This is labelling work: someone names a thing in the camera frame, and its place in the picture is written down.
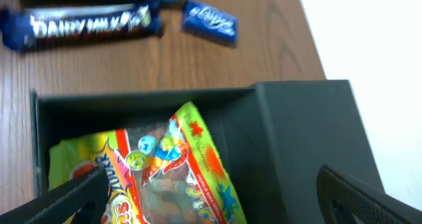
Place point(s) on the dark green hinged box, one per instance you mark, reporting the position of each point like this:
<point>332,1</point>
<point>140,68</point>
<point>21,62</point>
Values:
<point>272,137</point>

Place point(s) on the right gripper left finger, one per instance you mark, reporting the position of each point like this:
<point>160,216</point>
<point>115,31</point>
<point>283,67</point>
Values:
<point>83,200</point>

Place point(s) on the Haribo worms candy bag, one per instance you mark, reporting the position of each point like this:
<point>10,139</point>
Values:
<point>163,173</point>

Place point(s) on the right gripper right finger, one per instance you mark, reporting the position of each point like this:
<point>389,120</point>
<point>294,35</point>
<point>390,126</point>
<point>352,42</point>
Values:
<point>345,199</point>

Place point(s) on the Dairy Milk chocolate bar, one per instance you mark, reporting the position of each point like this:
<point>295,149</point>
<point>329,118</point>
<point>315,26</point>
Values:
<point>40,28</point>

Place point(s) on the blue Eclipse mints box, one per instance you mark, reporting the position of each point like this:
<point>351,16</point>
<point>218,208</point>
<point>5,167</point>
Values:
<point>210,23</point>

